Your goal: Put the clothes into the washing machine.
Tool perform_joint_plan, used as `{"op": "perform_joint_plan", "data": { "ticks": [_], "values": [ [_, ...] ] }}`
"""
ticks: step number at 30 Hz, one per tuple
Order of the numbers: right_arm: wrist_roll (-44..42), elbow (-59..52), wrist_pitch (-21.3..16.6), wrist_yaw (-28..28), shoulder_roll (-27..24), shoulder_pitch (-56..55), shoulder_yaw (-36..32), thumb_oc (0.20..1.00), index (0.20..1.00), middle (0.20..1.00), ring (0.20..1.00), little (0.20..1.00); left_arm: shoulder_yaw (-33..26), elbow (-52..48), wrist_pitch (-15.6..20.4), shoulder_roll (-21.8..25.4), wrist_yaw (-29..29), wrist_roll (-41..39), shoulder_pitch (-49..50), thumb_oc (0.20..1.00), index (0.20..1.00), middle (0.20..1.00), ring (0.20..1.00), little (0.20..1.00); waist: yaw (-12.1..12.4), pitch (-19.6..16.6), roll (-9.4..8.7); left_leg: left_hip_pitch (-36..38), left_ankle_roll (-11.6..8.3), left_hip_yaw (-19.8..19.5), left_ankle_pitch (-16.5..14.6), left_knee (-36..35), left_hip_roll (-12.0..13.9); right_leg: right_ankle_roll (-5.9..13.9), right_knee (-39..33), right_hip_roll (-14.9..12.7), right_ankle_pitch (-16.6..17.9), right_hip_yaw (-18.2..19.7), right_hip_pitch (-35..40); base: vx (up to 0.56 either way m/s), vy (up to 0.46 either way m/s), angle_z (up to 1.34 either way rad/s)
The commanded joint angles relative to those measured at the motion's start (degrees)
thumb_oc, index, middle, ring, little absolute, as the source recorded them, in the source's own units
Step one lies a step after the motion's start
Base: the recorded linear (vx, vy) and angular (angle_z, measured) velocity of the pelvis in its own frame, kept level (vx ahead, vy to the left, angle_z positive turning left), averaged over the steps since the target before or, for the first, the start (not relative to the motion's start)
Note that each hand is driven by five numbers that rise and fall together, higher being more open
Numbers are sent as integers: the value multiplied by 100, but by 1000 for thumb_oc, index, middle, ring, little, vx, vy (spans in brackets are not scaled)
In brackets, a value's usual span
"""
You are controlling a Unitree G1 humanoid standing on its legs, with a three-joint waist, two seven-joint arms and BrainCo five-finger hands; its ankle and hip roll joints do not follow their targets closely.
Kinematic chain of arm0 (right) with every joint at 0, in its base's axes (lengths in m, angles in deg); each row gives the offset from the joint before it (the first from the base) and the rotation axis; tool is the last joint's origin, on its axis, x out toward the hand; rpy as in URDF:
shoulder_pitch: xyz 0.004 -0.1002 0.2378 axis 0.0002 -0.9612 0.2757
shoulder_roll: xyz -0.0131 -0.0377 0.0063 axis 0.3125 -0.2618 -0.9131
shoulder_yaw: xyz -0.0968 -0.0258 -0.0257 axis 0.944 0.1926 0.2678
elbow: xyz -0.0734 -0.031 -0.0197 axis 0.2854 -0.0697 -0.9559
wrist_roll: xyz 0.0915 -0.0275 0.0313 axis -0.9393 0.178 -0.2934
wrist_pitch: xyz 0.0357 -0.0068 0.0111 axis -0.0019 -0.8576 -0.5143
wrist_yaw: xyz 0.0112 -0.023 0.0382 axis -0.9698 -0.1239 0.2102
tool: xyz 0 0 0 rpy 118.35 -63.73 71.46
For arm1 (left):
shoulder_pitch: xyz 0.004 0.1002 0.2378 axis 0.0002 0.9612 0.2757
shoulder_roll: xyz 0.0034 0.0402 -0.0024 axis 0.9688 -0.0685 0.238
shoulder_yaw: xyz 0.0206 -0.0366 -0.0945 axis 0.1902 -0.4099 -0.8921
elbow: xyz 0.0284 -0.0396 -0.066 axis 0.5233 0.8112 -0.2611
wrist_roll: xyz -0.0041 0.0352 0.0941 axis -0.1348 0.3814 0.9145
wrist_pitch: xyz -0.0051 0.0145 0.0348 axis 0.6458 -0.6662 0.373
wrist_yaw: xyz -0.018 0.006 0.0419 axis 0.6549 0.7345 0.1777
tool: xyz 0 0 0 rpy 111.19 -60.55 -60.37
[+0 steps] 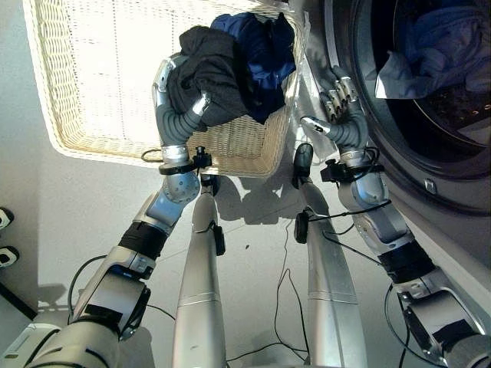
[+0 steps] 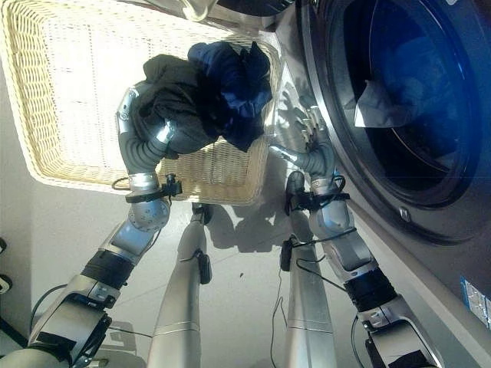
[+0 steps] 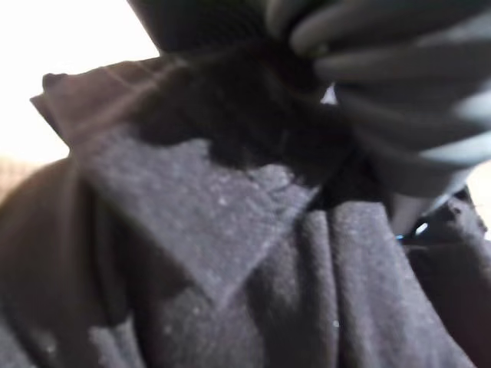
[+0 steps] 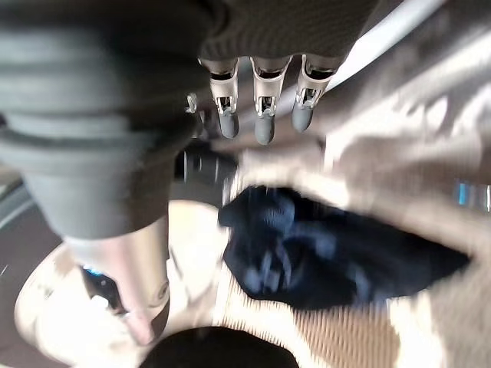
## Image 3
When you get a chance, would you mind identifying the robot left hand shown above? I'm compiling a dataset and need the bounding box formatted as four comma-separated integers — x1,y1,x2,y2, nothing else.
127,0,491,227

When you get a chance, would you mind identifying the dark grey garment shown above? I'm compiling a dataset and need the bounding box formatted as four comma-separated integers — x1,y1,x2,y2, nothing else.
0,56,491,368

